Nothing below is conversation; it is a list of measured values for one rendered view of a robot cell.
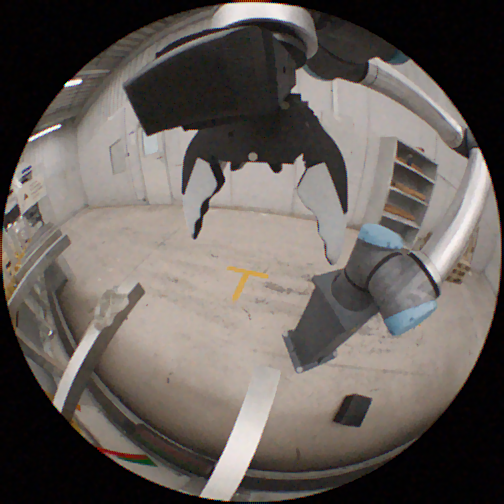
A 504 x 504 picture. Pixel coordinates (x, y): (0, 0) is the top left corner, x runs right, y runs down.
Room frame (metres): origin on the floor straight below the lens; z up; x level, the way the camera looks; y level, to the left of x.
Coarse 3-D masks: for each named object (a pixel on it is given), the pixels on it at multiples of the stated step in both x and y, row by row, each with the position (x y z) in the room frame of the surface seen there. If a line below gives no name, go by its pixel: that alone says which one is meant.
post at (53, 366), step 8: (16, 328) -0.12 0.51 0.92; (24, 336) -0.12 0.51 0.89; (24, 344) -0.13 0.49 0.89; (32, 344) -0.12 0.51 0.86; (24, 352) -0.15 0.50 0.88; (32, 352) -0.14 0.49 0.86; (40, 352) -0.12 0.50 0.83; (32, 360) -0.16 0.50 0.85; (40, 360) -0.14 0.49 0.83; (48, 360) -0.13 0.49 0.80; (48, 368) -0.15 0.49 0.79; (56, 368) -0.13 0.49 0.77; (64, 368) -0.12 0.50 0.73
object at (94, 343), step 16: (128, 288) 0.12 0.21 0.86; (128, 304) 0.10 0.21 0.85; (96, 336) 0.02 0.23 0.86; (112, 336) 0.04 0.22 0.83; (80, 352) -0.02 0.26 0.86; (96, 352) 0.00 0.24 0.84; (80, 368) -0.05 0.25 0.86; (64, 384) -0.10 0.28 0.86; (80, 384) -0.08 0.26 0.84; (64, 400) -0.13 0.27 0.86; (64, 416) -0.17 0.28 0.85
